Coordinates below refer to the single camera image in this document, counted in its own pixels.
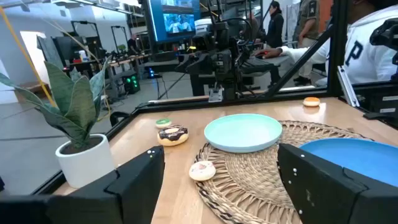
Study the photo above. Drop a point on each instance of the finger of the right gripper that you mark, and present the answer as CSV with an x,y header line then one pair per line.
x,y
192,63
242,66

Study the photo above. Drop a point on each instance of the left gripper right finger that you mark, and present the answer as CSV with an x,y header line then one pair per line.
x,y
320,193

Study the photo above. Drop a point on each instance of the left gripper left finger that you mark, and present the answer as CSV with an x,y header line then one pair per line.
x,y
140,180

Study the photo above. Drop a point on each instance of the large chocolate donut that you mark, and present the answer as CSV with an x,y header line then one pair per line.
x,y
172,138

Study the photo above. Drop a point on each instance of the small green donut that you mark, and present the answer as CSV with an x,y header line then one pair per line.
x,y
163,122

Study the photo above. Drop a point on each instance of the small white pink donut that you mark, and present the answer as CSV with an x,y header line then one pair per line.
x,y
202,171

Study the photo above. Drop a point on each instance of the small orange donut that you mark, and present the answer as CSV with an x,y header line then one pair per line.
x,y
311,101

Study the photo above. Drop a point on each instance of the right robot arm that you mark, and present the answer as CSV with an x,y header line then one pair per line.
x,y
228,87

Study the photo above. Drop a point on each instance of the black keyboard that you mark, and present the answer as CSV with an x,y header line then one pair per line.
x,y
264,66

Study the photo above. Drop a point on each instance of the person's hand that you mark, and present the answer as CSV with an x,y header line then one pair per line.
x,y
269,53

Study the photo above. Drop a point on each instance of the white tub blue label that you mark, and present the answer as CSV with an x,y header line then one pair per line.
x,y
202,26

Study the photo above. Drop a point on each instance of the grey desk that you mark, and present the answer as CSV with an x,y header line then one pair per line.
x,y
281,59

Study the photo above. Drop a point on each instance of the large display screen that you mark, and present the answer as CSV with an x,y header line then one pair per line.
x,y
174,21

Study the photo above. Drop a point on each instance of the person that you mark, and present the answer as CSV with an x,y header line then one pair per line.
x,y
308,25
133,45
363,53
275,28

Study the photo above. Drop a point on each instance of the blue plate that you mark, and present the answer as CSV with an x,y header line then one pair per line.
x,y
357,158

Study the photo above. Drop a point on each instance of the white plant pot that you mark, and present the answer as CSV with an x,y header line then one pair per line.
x,y
87,168

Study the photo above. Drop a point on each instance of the computer tower green lights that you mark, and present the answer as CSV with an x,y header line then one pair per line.
x,y
130,83

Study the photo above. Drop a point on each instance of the light aqua plate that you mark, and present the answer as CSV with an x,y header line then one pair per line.
x,y
242,133

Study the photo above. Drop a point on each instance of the round woven placemat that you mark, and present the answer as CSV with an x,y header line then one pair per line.
x,y
245,186

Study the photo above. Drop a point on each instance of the orange partition panel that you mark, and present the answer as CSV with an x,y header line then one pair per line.
x,y
325,12

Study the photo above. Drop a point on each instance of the green snake plant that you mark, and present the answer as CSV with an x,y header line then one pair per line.
x,y
74,105

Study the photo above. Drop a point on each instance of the cluttered workbench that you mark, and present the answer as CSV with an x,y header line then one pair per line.
x,y
81,62

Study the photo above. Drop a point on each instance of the low wooden bench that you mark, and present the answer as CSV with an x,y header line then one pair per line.
x,y
34,87

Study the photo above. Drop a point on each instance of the black rig frame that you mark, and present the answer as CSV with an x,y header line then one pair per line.
x,y
338,46

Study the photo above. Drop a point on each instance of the silver aluminium bracket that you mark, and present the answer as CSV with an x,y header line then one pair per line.
x,y
348,88

